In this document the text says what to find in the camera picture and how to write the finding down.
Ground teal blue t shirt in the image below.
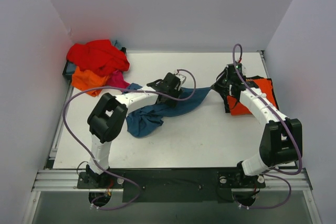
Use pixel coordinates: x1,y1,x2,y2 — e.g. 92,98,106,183
126,87,211,138

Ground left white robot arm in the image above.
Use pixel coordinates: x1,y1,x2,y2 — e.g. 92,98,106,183
86,72,186,188

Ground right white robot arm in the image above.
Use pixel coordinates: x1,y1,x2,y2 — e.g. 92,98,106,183
211,62,302,187

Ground folded black t shirt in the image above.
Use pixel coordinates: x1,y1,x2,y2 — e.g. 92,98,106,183
224,76,279,116

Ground folded orange t shirt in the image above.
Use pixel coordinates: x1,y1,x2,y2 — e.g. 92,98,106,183
226,77,279,116

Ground pink t shirt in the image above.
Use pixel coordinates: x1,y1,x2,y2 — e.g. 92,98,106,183
106,70,130,89

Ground light blue t shirt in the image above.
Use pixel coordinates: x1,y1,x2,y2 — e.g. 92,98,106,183
111,40,123,50

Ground red t shirt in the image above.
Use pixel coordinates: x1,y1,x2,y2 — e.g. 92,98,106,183
65,39,131,77

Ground orange crumpled t shirt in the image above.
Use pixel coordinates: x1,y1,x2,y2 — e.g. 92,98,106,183
71,67,110,91

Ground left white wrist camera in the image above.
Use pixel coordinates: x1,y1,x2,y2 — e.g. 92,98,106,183
174,69,187,87

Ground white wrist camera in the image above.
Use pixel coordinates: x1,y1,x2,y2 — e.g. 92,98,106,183
236,62,246,76
174,69,187,87

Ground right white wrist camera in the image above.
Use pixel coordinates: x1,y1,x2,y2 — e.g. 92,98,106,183
236,62,246,76

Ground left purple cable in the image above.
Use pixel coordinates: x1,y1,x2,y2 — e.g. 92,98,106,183
62,68,196,211

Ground purple cable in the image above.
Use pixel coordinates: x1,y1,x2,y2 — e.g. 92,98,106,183
233,43,305,210
62,68,196,211

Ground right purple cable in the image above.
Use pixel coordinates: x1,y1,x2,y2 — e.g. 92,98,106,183
233,43,305,210

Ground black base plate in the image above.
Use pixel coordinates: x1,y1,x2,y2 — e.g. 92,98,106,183
77,167,266,203

